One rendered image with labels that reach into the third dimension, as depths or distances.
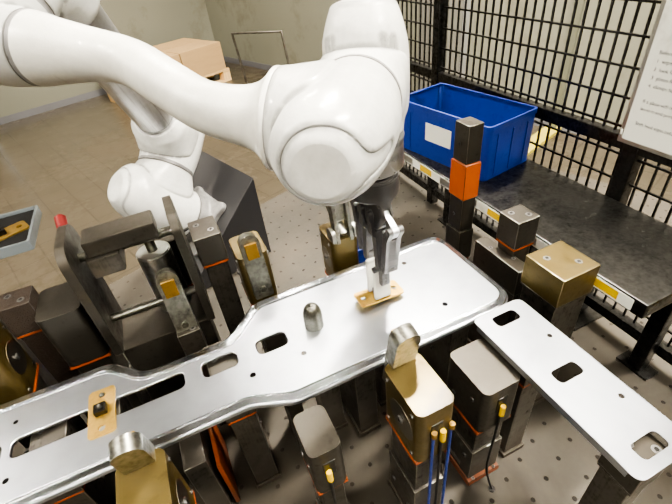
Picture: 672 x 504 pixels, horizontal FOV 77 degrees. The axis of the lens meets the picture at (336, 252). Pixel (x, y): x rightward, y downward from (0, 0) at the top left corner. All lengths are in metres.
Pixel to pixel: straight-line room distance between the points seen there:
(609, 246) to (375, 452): 0.58
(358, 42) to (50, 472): 0.66
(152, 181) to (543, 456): 1.10
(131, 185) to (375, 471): 0.89
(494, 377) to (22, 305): 0.75
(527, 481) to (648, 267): 0.43
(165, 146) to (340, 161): 0.94
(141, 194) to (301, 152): 0.91
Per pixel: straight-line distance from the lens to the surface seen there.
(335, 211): 0.80
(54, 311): 0.83
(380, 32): 0.51
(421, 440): 0.61
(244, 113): 0.43
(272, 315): 0.76
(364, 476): 0.91
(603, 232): 0.93
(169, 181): 1.26
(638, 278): 0.84
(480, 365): 0.70
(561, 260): 0.79
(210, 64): 6.24
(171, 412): 0.69
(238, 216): 1.29
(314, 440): 0.62
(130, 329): 0.90
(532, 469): 0.95
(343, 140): 0.34
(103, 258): 0.76
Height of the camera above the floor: 1.53
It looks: 37 degrees down
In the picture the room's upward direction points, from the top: 7 degrees counter-clockwise
